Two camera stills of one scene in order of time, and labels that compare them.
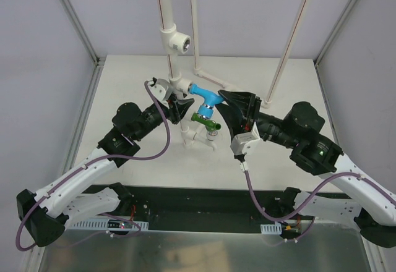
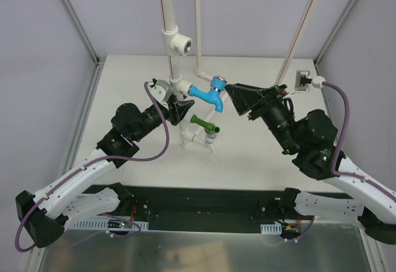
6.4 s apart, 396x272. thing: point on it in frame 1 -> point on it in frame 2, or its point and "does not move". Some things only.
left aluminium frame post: x=99 y=62 does not move
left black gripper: x=172 y=109 does not move
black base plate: x=206 y=209 does not move
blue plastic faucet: x=211 y=98 -> x=213 y=94
